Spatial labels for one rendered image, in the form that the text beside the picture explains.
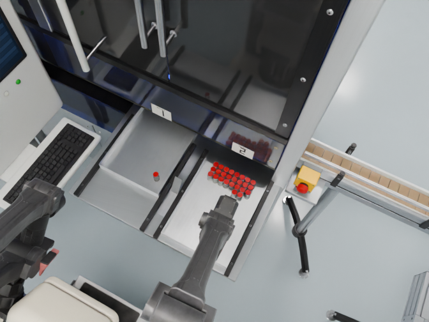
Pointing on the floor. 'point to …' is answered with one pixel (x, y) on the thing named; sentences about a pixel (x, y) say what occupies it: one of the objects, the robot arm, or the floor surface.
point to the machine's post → (326, 85)
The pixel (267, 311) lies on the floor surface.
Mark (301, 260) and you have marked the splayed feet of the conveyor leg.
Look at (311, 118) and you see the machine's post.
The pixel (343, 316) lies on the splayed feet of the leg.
